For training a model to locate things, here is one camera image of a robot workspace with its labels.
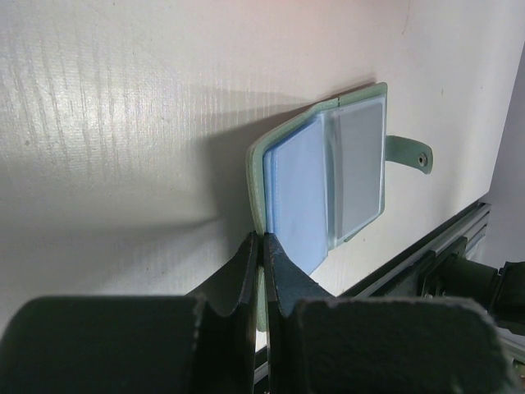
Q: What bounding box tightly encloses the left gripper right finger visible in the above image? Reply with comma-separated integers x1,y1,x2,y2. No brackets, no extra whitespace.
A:
262,234,513,393

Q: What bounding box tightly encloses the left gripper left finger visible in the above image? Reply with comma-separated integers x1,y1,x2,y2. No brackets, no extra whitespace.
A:
1,233,259,393

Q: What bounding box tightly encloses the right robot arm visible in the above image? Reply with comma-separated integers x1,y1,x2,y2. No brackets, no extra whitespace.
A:
419,254,524,336

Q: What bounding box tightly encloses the green leather card holder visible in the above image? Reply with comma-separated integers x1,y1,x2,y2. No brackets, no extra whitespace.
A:
244,80,434,277

